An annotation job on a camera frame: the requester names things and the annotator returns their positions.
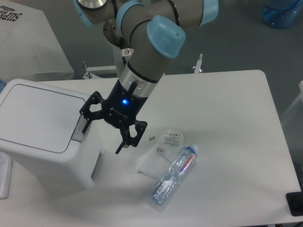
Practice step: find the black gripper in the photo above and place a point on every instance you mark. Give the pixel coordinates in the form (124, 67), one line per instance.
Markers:
(124, 106)

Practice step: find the white push-lid trash can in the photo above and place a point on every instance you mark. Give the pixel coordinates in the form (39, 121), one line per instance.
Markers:
(42, 129)

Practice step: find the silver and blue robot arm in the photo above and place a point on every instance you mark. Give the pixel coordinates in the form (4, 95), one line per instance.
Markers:
(156, 34)

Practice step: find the crumpled white plastic wrapper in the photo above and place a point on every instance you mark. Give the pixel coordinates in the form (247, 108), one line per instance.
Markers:
(159, 152)

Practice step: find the clear plastic water bottle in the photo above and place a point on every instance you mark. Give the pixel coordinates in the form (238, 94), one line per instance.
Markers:
(172, 177)

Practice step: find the metal table clamp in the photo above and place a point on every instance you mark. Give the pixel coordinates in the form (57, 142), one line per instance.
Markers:
(198, 67)

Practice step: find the white printed cloth cover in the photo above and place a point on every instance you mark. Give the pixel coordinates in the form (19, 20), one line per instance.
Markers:
(29, 48)

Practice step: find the blue translucent water jug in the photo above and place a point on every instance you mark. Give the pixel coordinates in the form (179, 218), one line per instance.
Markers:
(281, 14)

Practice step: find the black device at table edge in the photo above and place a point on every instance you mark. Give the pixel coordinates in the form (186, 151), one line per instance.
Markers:
(295, 203)

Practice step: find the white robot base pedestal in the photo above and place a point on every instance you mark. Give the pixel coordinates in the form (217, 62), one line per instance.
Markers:
(121, 53)

